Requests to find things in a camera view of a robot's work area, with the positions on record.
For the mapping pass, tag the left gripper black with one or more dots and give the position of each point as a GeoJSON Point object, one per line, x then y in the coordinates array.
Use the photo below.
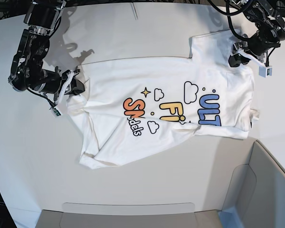
{"type": "Point", "coordinates": [258, 46]}

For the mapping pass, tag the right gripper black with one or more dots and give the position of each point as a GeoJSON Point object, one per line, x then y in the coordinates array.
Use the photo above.
{"type": "Point", "coordinates": [51, 82]}

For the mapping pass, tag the white t-shirt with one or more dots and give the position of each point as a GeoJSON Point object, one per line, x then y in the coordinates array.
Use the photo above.
{"type": "Point", "coordinates": [136, 107]}

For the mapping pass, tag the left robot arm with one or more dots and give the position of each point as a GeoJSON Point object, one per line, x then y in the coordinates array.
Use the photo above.
{"type": "Point", "coordinates": [268, 17]}

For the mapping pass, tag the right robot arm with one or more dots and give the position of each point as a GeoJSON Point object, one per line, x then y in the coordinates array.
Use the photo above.
{"type": "Point", "coordinates": [43, 19]}

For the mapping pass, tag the beige cardboard box right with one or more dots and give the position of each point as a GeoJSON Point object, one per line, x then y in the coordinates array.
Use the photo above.
{"type": "Point", "coordinates": [256, 194]}

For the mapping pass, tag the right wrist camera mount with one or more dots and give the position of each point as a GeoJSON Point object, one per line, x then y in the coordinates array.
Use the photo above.
{"type": "Point", "coordinates": [65, 86]}

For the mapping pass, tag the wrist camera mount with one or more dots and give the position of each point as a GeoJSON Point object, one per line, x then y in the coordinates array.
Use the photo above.
{"type": "Point", "coordinates": [65, 86]}
{"type": "Point", "coordinates": [264, 69]}

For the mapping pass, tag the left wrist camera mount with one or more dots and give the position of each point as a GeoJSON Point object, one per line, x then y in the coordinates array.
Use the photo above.
{"type": "Point", "coordinates": [264, 69]}

